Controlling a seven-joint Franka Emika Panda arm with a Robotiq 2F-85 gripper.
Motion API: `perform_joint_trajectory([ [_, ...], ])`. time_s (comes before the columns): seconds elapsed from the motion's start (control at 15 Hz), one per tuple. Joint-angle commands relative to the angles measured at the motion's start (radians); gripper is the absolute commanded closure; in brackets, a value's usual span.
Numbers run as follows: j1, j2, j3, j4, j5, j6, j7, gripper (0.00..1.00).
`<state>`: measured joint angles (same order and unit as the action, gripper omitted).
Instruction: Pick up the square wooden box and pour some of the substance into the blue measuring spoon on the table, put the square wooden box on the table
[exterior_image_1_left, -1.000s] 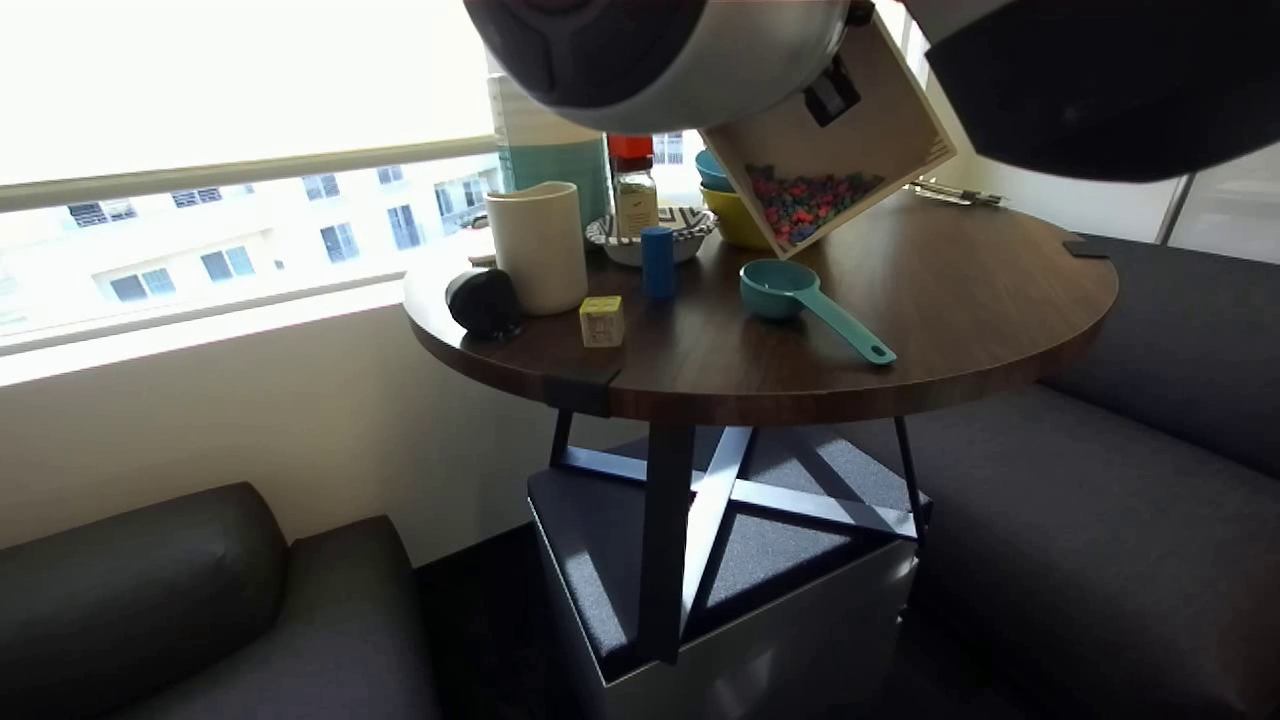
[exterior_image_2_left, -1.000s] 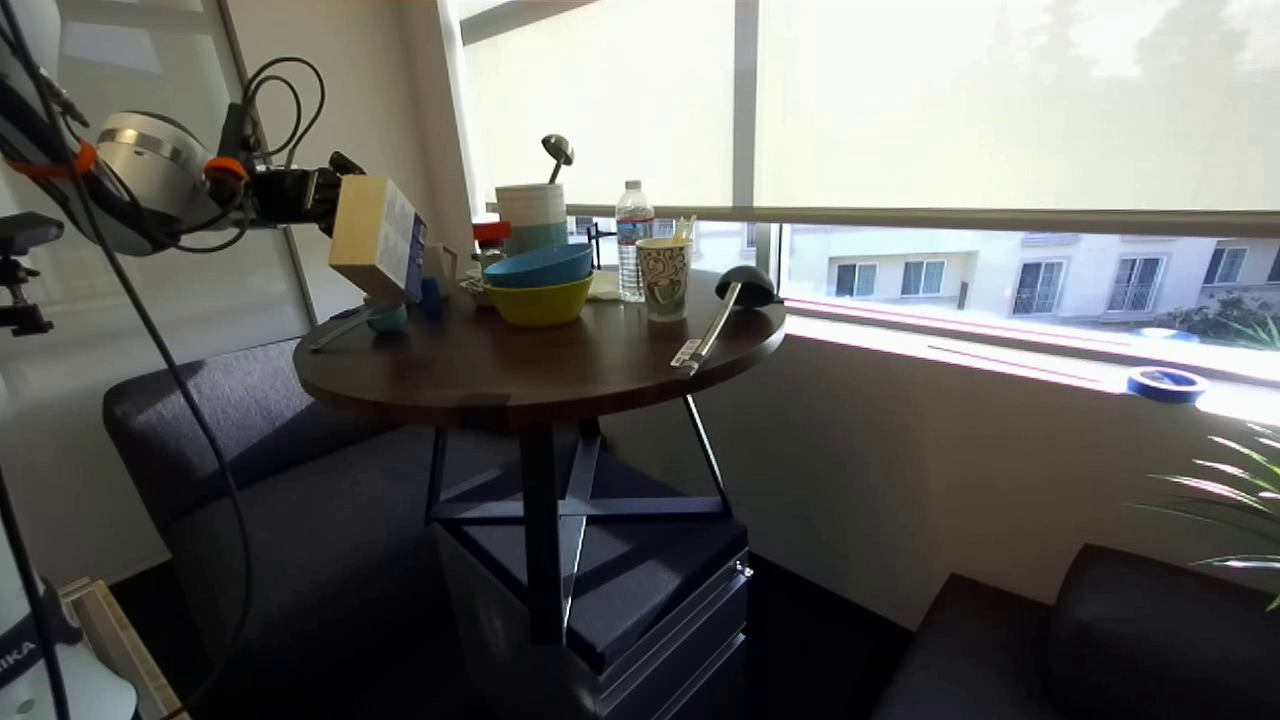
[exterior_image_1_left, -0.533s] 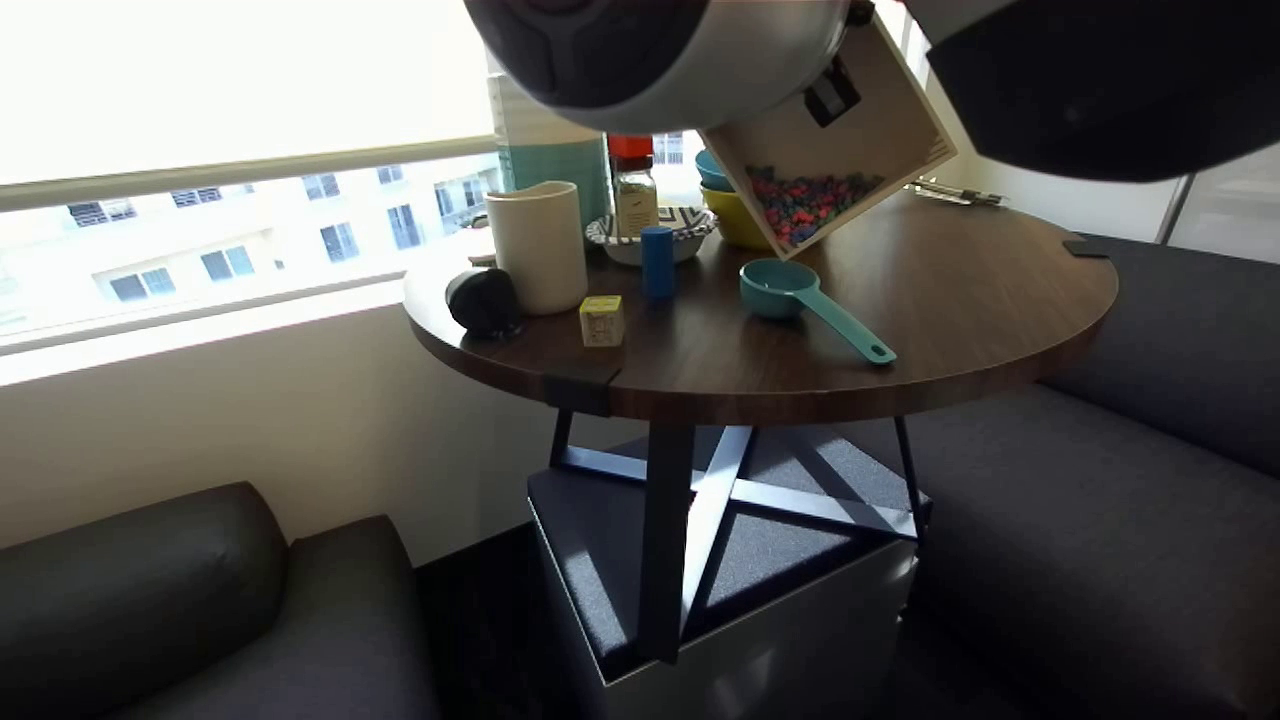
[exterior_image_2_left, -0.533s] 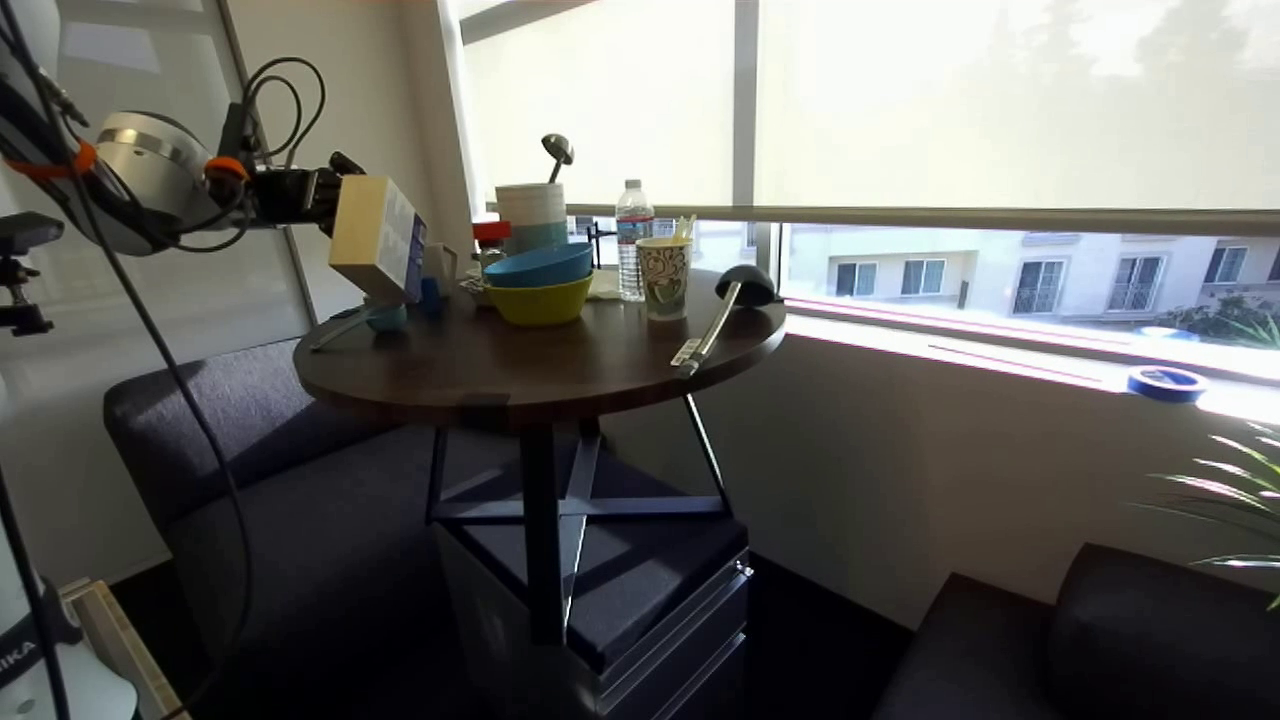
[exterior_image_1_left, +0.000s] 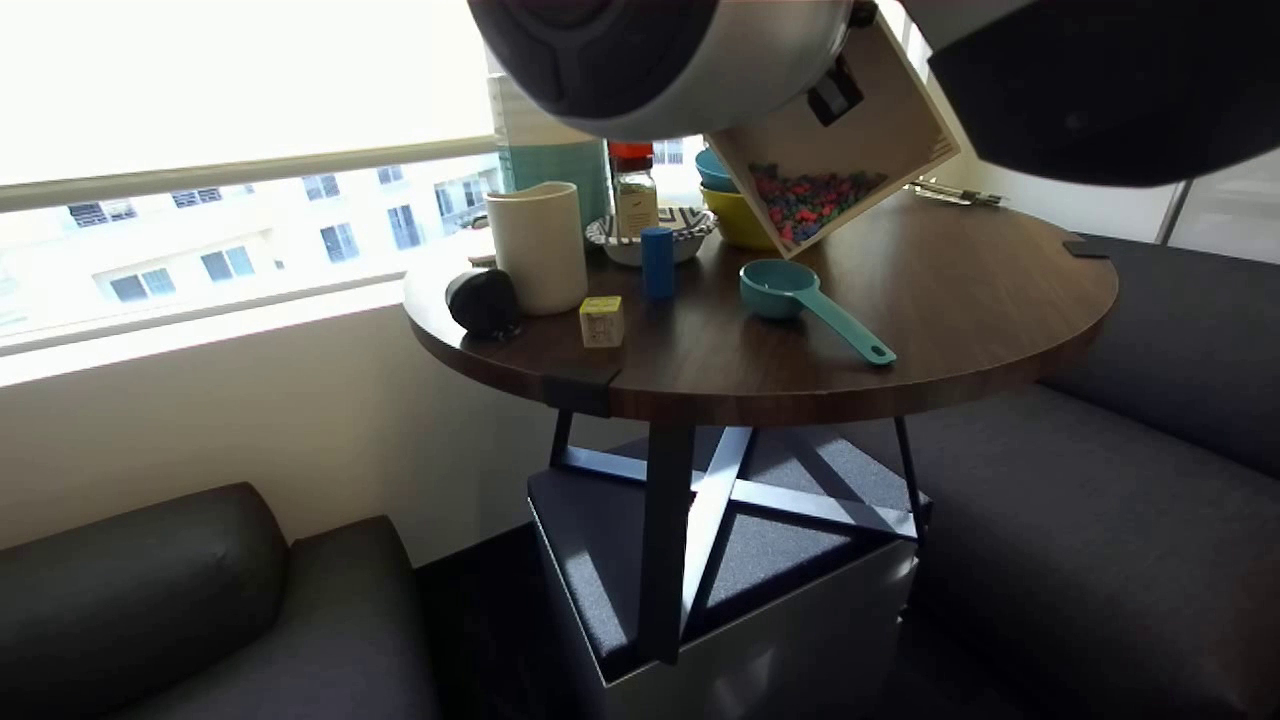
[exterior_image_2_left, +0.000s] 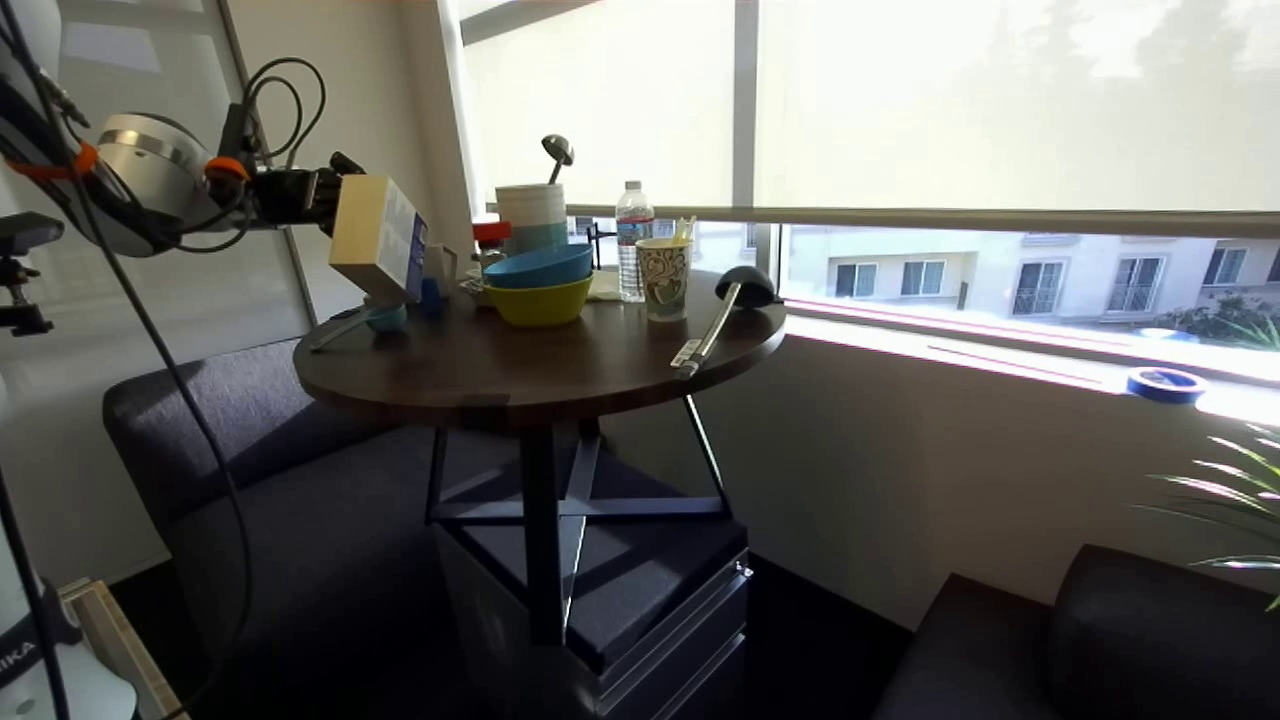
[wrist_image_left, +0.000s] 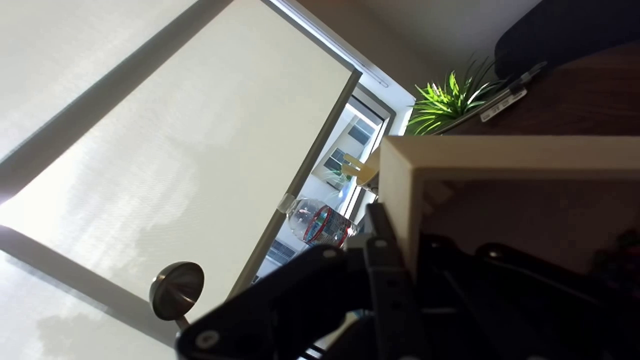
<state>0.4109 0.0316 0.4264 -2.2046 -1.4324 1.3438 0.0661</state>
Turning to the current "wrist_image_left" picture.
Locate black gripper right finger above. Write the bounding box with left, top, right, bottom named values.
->
left=416, top=228, right=640, bottom=360

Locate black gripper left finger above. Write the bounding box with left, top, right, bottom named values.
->
left=177, top=202, right=431, bottom=360

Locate square wooden box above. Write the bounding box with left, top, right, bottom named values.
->
left=379, top=134, right=640, bottom=281

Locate pale yellow small container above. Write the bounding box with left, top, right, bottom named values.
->
left=341, top=149, right=384, bottom=189

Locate white roller window blind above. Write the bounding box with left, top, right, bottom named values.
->
left=0, top=0, right=359, bottom=335

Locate silver flat metal tool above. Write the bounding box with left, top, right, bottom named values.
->
left=478, top=60, right=550, bottom=126

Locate round wooden table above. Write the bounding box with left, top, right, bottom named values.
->
left=445, top=39, right=640, bottom=138

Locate green potted plant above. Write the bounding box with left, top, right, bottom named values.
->
left=405, top=58, right=499, bottom=138

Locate dark leather armchair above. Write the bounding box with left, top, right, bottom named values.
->
left=493, top=0, right=640, bottom=82

